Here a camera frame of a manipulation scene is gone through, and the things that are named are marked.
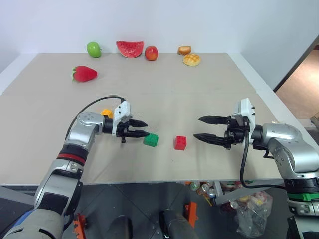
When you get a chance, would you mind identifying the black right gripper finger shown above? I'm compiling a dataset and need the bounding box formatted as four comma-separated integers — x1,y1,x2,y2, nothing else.
193,133,228,148
197,115,229,126

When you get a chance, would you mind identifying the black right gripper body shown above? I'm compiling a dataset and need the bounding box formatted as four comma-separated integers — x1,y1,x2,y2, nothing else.
225,115,250,150

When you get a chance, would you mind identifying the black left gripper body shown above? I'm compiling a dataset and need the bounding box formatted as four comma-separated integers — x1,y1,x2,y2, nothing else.
116,119,132,144

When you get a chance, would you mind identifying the green toy brick cube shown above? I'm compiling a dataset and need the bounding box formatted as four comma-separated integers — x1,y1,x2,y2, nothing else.
143,133,160,148

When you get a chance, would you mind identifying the red toy brick cube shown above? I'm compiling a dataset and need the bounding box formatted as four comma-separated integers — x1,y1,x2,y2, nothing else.
173,135,188,151

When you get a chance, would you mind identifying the red and white drink can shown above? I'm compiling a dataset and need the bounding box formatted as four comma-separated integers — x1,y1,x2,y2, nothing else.
197,183,212,196

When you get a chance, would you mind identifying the yellow toy pineapple bun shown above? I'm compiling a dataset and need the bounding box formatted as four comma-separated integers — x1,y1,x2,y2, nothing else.
183,53,201,67

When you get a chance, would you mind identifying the red toy strawberry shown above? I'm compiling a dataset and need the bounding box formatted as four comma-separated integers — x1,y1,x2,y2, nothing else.
71,65,98,83

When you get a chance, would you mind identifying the red toy apple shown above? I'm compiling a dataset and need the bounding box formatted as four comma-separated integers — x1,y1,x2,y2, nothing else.
144,45,159,62

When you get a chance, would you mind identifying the red watermelon slice toy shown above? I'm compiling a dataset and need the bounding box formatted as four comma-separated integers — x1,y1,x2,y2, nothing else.
115,40,145,59

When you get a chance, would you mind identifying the orange plastic clamp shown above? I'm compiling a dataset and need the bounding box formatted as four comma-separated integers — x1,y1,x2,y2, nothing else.
184,202,199,229
72,213,87,236

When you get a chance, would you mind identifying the brown toy bread piece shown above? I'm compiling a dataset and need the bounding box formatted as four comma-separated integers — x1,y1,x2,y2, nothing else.
177,45,192,56

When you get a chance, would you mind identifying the clear plastic bag of trash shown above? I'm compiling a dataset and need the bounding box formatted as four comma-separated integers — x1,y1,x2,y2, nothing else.
233,190,274,238

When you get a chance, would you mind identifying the green toy apple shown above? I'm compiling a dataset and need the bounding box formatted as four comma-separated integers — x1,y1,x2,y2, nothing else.
86,41,103,59

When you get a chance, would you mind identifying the dark rounded shape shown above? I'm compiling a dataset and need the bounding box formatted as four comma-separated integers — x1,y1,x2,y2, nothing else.
159,208,198,239
109,215,133,239

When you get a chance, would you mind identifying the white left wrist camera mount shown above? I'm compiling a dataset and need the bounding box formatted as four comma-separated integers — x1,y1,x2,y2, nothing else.
112,101,132,136

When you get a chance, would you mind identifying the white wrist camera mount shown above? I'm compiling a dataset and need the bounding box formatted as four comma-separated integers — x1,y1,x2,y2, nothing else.
112,101,132,136
232,98,257,133

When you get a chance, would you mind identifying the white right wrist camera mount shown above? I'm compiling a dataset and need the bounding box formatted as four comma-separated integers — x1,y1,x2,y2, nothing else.
232,98,257,133

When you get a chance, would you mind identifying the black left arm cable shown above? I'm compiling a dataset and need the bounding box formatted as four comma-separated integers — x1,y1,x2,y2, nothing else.
65,95,127,143

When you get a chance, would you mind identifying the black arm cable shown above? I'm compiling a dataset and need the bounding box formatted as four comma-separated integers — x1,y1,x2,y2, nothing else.
239,130,286,190
65,95,127,143

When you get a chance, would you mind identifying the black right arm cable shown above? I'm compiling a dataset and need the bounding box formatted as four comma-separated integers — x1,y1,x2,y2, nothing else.
239,130,286,190

